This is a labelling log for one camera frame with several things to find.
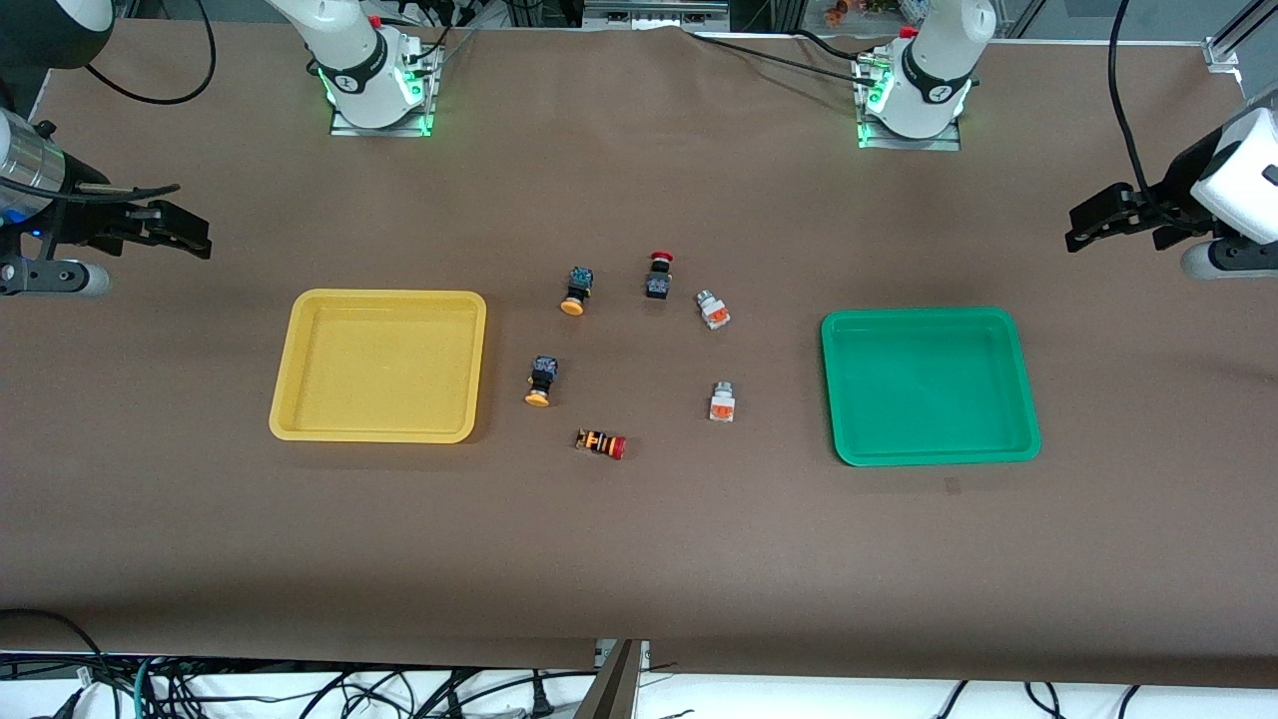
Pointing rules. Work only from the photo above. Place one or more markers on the aluminium profile bar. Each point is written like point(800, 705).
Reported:
point(624, 689)

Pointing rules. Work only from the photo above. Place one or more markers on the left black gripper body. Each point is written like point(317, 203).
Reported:
point(1166, 204)

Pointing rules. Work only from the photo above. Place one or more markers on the brown table cover sheet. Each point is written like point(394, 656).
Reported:
point(639, 559)

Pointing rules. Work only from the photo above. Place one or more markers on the yellow plastic tray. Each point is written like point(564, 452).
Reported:
point(379, 369)

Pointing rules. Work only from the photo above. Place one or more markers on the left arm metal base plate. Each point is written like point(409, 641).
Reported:
point(944, 143)

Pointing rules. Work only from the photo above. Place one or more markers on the left white Franka robot arm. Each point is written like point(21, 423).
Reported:
point(934, 70)

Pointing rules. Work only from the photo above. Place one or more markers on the green plastic tray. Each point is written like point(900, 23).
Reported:
point(929, 389)

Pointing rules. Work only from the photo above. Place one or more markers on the red pushbutton switch orange block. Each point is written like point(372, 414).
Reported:
point(599, 442)

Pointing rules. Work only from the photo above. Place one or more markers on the grey metal frame rail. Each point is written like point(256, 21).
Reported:
point(649, 15)

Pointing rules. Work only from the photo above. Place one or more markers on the aluminium frame corner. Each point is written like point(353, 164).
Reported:
point(1223, 50)

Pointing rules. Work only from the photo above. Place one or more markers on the green pushbutton switch white orange block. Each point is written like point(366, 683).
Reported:
point(714, 316)
point(722, 407)

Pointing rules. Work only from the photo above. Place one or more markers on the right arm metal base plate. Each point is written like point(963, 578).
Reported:
point(399, 128)

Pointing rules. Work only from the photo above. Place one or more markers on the right white Franka robot arm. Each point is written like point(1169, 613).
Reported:
point(359, 60)

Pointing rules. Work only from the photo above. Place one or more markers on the red pushbutton switch black block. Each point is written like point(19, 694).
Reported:
point(658, 286)

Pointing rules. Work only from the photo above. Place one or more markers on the yellow pushbutton switch blue block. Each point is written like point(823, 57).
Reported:
point(572, 306)
point(544, 375)

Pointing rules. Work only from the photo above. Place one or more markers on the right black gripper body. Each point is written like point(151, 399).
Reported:
point(82, 221)

